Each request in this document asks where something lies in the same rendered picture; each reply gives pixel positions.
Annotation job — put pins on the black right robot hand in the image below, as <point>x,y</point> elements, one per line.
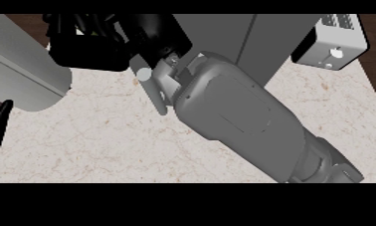
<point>94,52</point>

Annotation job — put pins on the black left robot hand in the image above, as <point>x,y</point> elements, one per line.
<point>4,120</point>

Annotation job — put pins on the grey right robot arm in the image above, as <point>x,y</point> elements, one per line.
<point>240,113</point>

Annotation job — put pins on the large flat grey door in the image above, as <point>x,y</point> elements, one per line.
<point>280,41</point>

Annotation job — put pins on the pale grey box appliance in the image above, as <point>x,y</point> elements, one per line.
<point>339,41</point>

